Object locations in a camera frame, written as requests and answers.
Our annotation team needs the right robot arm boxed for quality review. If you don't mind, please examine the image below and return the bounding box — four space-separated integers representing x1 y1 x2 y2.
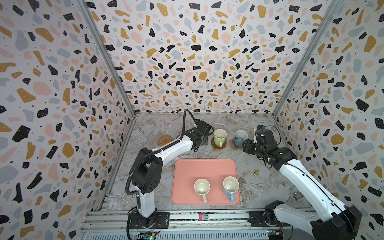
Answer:
243 125 362 240

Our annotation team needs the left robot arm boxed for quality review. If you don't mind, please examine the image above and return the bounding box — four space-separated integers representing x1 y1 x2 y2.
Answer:
125 110 214 228

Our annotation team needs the brown rattan woven coaster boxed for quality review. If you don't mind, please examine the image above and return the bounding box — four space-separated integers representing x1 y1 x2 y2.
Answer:
157 135 174 147

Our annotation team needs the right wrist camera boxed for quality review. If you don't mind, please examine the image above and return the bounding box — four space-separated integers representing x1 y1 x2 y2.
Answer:
254 125 265 144

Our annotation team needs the light brown wooden coaster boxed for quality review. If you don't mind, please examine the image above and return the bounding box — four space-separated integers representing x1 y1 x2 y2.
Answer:
211 139 227 150

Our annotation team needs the cork paw coaster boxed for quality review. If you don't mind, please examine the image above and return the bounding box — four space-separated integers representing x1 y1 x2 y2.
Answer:
229 140 243 151

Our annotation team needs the green mug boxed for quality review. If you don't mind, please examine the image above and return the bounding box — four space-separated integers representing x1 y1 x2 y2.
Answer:
214 129 227 147

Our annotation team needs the pink tray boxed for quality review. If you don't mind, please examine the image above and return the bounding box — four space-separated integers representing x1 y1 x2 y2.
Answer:
172 159 242 205

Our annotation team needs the pink handled cream mug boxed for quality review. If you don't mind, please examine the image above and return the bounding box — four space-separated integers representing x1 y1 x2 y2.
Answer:
194 179 211 204

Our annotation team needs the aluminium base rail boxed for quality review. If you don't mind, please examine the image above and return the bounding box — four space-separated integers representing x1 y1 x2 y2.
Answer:
77 209 314 240

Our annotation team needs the small metal object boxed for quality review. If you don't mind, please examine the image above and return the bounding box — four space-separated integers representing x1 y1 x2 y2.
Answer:
293 192 303 201

